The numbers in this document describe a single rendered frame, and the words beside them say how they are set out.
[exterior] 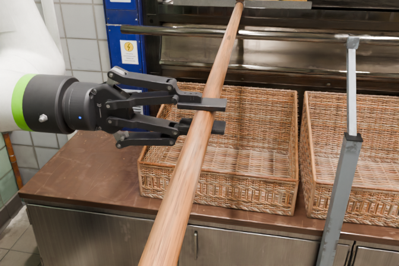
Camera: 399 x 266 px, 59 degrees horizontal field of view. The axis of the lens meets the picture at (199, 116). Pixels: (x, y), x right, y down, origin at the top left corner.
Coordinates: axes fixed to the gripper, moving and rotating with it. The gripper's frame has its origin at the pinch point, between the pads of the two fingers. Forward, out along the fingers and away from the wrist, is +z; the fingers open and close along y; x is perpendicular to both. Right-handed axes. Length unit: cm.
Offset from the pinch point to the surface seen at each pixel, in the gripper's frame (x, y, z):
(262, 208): -50, 60, 14
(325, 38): -62, 3, 28
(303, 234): -45, 65, 28
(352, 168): -39, 33, 36
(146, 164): -51, 47, -27
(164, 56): -99, 23, -31
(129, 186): -57, 62, -36
